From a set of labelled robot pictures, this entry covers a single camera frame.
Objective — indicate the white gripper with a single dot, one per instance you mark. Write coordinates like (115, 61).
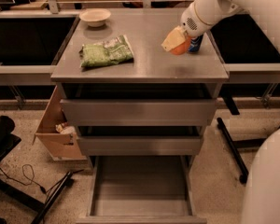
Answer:
(192, 21)

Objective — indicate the orange fruit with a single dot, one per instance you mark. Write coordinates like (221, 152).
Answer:
(182, 48)

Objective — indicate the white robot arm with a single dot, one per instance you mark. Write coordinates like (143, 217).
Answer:
(261, 203)

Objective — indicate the grey drawer cabinet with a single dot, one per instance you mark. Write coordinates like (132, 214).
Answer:
(152, 75)

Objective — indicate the grey top drawer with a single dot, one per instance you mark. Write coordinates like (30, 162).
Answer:
(138, 113)

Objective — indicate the grey middle drawer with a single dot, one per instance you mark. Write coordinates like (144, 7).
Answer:
(135, 146)

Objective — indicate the grey open bottom drawer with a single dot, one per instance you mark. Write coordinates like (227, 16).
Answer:
(141, 190)

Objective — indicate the blue Pepsi can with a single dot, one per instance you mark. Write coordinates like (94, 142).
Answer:
(195, 44)

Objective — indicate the green chip bag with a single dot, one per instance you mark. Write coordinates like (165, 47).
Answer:
(111, 52)

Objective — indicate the white bowl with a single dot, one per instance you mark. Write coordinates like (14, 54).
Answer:
(95, 17)

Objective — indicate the black table leg right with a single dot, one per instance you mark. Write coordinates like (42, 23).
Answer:
(239, 161)

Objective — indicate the crumpled wrapper in box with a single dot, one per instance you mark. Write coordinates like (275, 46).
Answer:
(64, 128)

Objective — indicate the cardboard box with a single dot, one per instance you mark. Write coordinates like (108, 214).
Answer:
(61, 146)

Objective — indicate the black chair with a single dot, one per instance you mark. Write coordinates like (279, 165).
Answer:
(7, 139)

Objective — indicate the black stand leg left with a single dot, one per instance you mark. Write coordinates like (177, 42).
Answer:
(57, 190)

